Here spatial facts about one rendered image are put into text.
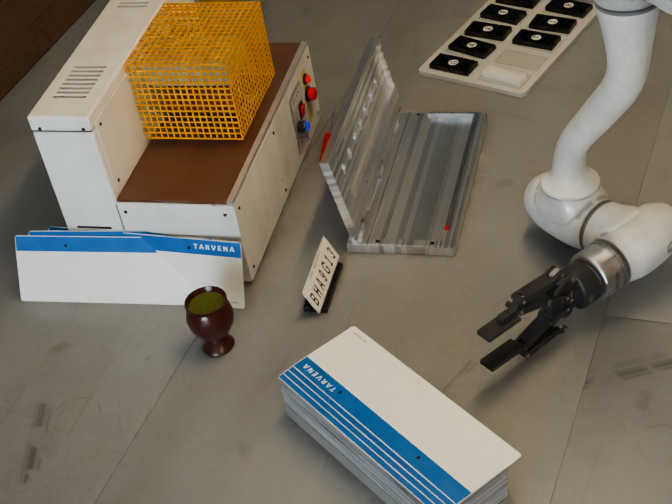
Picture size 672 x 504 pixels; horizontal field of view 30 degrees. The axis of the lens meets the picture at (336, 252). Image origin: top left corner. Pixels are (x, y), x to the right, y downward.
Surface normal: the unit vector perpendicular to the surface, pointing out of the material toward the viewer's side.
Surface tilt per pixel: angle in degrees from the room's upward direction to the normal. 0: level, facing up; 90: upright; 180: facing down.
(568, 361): 0
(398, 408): 0
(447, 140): 0
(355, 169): 79
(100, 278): 63
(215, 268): 69
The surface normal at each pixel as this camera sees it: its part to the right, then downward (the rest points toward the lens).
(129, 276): -0.24, 0.23
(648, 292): -0.15, -0.76
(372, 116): 0.92, -0.11
